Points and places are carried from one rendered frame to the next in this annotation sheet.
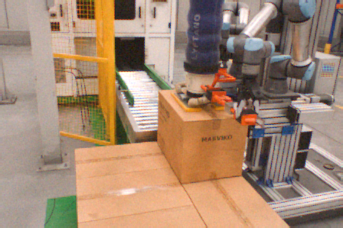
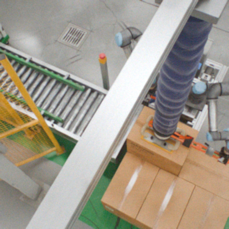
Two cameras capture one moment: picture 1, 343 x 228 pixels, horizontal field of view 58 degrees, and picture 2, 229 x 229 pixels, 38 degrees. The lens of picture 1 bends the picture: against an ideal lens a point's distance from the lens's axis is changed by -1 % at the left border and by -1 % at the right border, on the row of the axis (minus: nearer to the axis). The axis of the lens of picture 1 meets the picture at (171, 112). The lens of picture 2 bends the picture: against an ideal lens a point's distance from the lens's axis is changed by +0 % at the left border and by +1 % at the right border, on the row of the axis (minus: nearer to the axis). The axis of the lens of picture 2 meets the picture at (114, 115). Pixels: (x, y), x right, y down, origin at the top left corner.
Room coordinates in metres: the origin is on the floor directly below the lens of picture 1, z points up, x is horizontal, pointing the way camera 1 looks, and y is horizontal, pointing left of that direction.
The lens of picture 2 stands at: (1.32, 0.88, 4.02)
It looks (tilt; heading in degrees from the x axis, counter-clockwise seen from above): 66 degrees down; 322
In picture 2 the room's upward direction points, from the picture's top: 7 degrees counter-clockwise
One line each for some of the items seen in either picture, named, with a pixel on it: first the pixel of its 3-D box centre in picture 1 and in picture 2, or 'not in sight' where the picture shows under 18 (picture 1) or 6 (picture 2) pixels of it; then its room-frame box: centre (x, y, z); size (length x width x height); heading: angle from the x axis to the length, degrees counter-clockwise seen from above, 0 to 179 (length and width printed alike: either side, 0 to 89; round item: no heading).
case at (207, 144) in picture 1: (197, 130); (161, 141); (1.93, -0.18, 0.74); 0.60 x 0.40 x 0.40; 17
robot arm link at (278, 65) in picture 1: (280, 65); (199, 89); (1.94, -0.67, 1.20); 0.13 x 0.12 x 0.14; 49
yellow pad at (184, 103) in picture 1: (185, 99); (158, 141); (1.91, -0.09, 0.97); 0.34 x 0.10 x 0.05; 16
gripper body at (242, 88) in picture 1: (247, 86); (225, 152); (1.39, -0.34, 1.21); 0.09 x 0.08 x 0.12; 17
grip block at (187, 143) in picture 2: (216, 94); (188, 141); (1.70, -0.25, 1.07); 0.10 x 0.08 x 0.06; 106
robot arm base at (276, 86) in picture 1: (276, 83); (196, 95); (1.95, -0.67, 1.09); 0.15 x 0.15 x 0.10
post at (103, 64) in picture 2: not in sight; (105, 80); (2.99, -0.36, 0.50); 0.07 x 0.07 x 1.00; 18
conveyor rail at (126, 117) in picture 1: (117, 98); (28, 115); (3.31, 0.61, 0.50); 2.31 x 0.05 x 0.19; 18
